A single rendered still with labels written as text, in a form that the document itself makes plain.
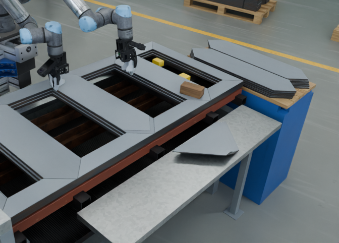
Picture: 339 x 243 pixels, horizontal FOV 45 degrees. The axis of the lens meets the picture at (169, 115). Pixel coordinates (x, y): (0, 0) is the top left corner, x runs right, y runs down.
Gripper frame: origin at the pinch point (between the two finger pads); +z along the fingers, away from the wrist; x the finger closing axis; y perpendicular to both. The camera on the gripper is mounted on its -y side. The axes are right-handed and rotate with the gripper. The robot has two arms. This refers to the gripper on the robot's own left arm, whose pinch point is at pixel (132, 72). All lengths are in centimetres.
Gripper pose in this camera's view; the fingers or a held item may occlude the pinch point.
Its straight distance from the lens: 217.8
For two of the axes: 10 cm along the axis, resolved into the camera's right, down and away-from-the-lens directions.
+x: 7.0, 3.3, -6.4
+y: -7.2, 3.6, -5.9
